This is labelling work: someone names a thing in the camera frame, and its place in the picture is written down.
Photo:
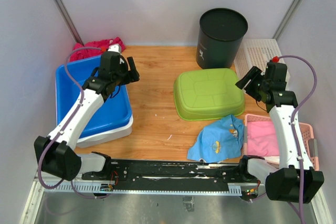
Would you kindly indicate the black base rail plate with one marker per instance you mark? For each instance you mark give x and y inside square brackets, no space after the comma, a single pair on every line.
[142,175]

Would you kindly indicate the pink perforated basket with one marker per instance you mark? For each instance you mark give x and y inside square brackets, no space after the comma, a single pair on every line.
[307,136]

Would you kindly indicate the blue patterned cloth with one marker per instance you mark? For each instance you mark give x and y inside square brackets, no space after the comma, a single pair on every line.
[219,141]

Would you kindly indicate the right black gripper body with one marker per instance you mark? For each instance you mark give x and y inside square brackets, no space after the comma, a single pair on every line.
[264,85]

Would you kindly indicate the left aluminium frame post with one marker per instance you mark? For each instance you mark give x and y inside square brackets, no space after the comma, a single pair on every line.
[68,20]

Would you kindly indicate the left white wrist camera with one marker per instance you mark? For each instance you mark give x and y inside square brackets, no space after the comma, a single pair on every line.
[113,48]

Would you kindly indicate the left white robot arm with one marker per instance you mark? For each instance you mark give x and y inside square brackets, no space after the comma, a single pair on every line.
[55,152]

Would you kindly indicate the blue plastic tub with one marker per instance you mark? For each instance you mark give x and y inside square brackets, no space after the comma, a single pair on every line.
[114,113]

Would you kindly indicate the green plastic basin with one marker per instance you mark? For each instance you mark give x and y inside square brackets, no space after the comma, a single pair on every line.
[208,94]

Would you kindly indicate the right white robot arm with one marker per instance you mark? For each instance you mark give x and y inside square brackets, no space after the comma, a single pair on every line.
[295,180]

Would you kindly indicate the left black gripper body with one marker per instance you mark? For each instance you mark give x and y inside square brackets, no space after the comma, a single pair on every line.
[121,77]

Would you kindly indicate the pink cloth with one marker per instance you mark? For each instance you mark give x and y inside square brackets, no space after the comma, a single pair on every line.
[262,139]

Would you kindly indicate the white plastic tub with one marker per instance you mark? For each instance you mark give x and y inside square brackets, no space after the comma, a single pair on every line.
[106,136]

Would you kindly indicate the white perforated basket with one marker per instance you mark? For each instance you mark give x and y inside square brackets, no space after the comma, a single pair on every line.
[255,52]

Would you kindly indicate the magenta cloth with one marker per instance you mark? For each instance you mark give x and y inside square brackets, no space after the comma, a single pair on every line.
[94,48]

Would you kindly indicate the large black cylindrical container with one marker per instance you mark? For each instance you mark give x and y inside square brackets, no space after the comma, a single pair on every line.
[221,32]

